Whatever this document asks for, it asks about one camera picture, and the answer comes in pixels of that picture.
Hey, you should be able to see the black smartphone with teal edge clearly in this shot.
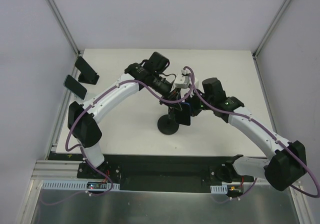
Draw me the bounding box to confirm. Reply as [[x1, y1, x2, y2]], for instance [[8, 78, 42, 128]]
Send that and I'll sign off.
[[63, 74, 87, 100]]

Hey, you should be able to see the black round-base clamp stand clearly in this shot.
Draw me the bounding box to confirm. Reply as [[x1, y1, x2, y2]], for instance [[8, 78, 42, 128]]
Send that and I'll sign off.
[[157, 107, 180, 136]]

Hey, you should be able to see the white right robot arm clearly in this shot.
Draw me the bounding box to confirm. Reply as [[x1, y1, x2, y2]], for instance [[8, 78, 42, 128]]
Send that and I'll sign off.
[[190, 77, 307, 191]]

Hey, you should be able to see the aluminium frame rail left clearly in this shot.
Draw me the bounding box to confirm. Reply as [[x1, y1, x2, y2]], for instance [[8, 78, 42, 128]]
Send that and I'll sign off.
[[45, 0, 81, 56]]

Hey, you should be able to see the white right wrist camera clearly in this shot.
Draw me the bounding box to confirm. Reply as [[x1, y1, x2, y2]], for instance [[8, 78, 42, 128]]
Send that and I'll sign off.
[[189, 78, 199, 92]]

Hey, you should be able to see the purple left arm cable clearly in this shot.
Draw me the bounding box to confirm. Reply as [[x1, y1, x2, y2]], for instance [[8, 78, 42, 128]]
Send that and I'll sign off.
[[65, 66, 195, 197]]

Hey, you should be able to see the smartphone with blue edge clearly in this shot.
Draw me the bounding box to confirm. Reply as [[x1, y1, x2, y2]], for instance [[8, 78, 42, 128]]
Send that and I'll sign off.
[[174, 102, 191, 126]]

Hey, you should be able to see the aluminium frame rail right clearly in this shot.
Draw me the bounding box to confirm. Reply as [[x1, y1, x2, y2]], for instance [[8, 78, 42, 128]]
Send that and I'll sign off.
[[252, 0, 294, 60]]

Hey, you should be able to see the white slotted cable duct left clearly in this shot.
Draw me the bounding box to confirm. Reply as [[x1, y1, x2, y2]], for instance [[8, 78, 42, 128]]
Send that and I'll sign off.
[[42, 180, 111, 192]]

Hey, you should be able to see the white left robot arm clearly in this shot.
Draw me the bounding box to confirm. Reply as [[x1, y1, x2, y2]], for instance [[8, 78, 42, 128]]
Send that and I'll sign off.
[[65, 52, 192, 179]]

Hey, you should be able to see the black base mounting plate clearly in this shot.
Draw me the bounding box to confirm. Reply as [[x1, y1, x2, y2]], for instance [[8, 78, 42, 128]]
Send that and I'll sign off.
[[48, 153, 229, 194]]

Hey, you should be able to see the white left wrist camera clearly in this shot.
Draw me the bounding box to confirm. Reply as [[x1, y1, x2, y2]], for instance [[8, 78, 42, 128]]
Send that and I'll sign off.
[[172, 69, 191, 89]]

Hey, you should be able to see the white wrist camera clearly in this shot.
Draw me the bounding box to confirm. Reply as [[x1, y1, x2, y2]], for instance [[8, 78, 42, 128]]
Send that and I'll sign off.
[[189, 78, 199, 92], [172, 69, 191, 89]]

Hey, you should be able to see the white slotted cable duct right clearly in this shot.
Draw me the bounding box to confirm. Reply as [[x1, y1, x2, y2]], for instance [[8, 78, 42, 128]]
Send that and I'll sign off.
[[210, 184, 228, 195]]

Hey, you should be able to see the aluminium frame rail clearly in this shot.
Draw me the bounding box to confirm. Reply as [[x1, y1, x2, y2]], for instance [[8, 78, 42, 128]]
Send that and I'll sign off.
[[252, 0, 294, 60], [45, 0, 81, 56]]

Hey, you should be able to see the white slotted cable duct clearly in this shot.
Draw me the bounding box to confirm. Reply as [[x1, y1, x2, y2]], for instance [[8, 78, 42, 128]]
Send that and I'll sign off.
[[210, 184, 228, 195], [42, 180, 111, 192]]

